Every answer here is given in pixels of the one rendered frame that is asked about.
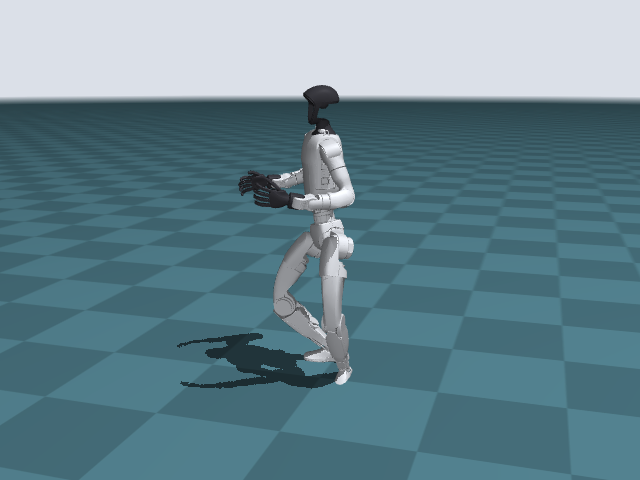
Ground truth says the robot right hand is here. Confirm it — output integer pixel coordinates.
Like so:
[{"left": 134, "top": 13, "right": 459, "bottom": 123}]
[{"left": 238, "top": 171, "right": 281, "bottom": 196}]

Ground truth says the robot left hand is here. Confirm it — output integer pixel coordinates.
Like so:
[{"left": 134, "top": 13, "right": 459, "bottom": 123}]
[{"left": 253, "top": 178, "right": 305, "bottom": 210}]

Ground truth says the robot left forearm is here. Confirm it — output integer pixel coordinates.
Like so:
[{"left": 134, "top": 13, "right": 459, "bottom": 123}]
[{"left": 292, "top": 189, "right": 354, "bottom": 211}]

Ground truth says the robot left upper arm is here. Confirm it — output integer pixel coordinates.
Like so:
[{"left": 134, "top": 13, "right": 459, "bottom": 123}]
[{"left": 319, "top": 139, "right": 355, "bottom": 208}]

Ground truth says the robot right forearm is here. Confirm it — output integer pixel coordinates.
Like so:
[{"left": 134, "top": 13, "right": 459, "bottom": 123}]
[{"left": 271, "top": 168, "right": 304, "bottom": 188}]

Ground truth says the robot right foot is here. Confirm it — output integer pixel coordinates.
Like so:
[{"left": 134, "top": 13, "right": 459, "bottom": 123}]
[{"left": 304, "top": 347, "right": 350, "bottom": 362}]

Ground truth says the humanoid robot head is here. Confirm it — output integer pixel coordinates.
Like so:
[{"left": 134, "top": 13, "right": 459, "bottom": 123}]
[{"left": 303, "top": 85, "right": 339, "bottom": 135}]

